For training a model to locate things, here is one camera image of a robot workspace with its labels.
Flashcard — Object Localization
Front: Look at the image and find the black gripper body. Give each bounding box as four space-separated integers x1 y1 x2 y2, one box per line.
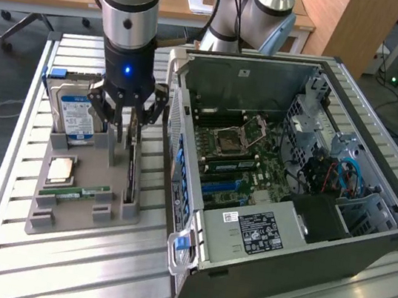
96 33 162 107

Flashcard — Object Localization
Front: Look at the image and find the black graphics card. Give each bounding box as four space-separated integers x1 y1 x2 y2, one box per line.
116 108 149 204

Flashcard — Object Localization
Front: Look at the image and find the hard disk in blue caddy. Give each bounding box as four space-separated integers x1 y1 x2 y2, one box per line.
31 64 116 150

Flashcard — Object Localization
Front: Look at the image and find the grey parts rack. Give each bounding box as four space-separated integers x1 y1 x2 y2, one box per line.
24 87 159 251

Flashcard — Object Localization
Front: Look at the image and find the copper-topped CPU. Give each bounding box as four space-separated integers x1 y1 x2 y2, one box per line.
46 155 75 187

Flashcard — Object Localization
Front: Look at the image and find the CPU socket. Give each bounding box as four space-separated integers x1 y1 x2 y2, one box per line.
213 125 248 160

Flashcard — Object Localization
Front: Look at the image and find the green RAM stick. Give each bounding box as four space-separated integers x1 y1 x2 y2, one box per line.
38 176 112 207

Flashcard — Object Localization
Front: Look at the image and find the metal socket cover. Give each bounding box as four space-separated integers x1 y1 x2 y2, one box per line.
238 112 268 152

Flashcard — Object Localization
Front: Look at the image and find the blue expansion slot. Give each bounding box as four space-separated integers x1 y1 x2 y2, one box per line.
199 173 244 199

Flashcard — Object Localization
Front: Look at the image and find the black chair base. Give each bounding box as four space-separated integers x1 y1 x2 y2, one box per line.
0 7 57 59

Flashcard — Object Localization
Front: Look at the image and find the green motherboard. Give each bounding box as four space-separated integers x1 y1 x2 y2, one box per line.
175 91 325 226

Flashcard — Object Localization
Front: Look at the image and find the grey power supply unit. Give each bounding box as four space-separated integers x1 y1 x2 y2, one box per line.
196 189 314 277

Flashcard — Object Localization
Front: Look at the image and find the blue case latch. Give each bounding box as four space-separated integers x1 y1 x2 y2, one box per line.
170 234 189 262

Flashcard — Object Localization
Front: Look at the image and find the metal drive cage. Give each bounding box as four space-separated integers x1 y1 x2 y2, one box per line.
279 71 349 166

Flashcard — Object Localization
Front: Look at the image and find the open grey PC case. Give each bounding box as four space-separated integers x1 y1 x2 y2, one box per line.
133 32 398 298

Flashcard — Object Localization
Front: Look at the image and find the wooden cabinet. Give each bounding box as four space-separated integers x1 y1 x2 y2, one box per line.
282 0 398 85

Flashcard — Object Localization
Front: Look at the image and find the metal disk bay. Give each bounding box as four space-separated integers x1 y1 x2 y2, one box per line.
331 188 398 242

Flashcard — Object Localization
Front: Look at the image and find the red wire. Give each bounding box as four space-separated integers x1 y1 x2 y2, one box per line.
322 159 344 195

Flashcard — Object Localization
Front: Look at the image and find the black plastic duct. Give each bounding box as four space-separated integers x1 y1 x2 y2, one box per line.
286 191 356 249

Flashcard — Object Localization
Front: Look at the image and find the blue wire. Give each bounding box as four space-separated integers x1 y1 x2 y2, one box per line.
337 155 371 199

